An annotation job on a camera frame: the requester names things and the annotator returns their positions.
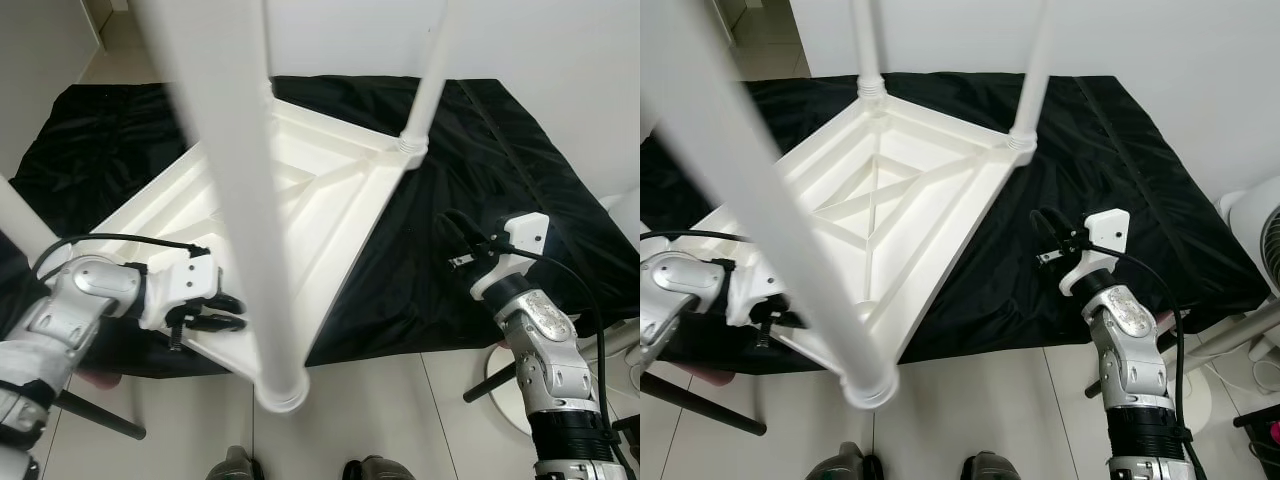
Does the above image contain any black cloth table cover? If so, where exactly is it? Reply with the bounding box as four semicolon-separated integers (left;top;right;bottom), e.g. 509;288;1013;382
0;78;641;379
640;75;1263;376

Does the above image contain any grey robot foot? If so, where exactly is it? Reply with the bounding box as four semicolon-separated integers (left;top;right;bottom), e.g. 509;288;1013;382
205;445;263;480
342;455;416;480
960;452;1023;480
808;443;886;480

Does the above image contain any white pedestal fan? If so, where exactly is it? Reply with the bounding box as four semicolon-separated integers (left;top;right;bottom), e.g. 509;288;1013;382
485;190;641;436
1150;190;1280;436

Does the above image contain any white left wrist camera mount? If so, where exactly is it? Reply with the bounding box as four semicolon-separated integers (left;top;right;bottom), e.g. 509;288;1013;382
140;248;219;331
720;262;791;329

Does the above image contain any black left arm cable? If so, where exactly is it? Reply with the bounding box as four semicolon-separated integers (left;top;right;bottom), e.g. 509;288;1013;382
640;230;751;263
30;233;211;281

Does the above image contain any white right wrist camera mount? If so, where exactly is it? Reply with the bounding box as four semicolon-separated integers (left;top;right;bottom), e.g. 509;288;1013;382
470;213;551;301
1060;208;1131;296

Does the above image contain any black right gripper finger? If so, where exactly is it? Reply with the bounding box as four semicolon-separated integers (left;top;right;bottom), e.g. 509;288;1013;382
1030;207;1079;251
440;208;491;253

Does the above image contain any white plastic table top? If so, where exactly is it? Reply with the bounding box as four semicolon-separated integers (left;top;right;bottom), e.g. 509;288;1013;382
50;95;429;386
690;92;1038;376

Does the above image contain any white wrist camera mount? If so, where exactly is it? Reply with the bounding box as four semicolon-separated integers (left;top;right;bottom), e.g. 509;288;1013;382
720;262;791;329
1060;208;1131;296
140;248;219;331
470;213;551;301

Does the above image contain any grey left robot foot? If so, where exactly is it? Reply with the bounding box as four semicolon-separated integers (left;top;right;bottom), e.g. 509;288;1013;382
205;445;263;480
808;443;886;480

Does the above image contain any grey right robot foot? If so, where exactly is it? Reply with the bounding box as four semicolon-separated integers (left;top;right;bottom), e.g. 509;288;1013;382
960;452;1023;480
342;455;416;480

